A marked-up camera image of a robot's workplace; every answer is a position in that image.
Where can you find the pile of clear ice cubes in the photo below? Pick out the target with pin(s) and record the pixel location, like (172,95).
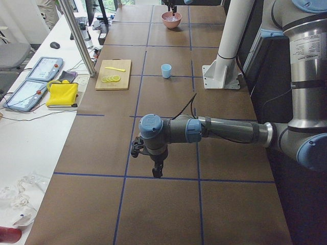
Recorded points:
(170,18)

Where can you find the pink bowl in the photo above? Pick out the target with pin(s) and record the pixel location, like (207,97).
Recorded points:
(171,25)

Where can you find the blue teach pendant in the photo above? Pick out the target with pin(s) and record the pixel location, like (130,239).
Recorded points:
(26,96)
(45,69)

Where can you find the lemon slices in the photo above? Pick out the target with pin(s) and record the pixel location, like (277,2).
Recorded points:
(110,79)

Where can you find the red object at corner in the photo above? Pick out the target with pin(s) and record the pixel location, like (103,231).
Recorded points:
(10,235)

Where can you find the lower blue teach pendant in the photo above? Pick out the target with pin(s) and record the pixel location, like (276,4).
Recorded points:
(26,96)

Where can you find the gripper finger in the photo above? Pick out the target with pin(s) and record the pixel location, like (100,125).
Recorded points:
(157,172)

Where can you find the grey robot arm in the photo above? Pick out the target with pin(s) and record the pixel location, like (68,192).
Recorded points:
(303,138)

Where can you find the upper blue teach pendant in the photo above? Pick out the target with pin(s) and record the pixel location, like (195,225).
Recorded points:
(45,69)

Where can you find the yellow plastic knife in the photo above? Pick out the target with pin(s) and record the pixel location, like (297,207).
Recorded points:
(114,68)

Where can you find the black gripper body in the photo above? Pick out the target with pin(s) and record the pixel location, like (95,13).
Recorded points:
(171,4)
(157,159)

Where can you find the bamboo cutting board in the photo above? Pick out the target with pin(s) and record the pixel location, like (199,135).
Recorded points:
(123,84)

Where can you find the yellow cloth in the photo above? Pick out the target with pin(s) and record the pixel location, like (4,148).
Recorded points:
(62,94)

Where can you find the clear water bottle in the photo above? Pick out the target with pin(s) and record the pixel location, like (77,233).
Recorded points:
(85,35)

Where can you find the white power strip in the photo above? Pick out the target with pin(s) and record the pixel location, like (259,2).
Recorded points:
(82,81)

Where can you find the aluminium frame post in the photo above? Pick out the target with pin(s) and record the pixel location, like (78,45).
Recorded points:
(70,18)

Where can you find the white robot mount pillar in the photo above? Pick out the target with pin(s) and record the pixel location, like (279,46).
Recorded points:
(223,72)

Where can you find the light blue cup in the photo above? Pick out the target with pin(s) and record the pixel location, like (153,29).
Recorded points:
(166,70)

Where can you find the crumpled clear plastic bag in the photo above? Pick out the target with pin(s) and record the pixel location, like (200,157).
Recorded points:
(21,201)

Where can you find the black computer mouse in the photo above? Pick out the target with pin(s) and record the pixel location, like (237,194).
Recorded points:
(55,45)

